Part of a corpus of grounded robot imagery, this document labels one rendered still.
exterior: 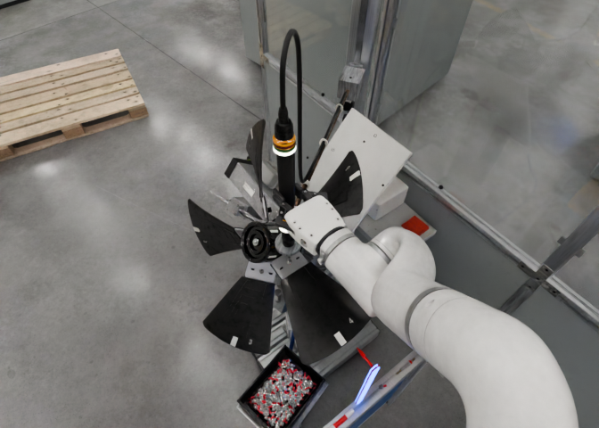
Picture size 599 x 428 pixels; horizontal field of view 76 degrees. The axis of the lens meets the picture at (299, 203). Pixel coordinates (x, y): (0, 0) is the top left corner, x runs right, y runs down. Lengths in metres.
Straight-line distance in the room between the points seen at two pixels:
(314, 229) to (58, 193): 2.71
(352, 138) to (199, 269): 1.55
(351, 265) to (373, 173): 0.54
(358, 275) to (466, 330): 0.32
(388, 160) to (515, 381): 0.88
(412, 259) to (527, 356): 0.27
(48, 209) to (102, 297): 0.89
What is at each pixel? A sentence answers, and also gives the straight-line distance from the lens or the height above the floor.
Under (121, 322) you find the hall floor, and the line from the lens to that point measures 2.51.
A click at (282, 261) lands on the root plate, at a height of 1.19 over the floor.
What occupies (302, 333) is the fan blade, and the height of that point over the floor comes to 1.15.
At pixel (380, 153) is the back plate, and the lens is 1.20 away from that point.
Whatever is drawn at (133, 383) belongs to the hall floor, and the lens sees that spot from 2.36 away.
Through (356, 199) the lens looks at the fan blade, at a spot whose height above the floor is 1.43.
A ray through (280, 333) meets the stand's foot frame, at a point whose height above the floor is 0.08.
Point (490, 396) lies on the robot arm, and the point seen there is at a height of 1.77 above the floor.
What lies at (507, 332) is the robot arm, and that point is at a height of 1.79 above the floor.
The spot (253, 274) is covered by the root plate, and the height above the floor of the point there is 1.11.
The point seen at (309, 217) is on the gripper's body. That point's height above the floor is 1.51.
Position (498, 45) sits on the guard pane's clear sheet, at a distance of 1.25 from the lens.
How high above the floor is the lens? 2.13
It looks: 51 degrees down
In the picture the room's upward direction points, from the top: straight up
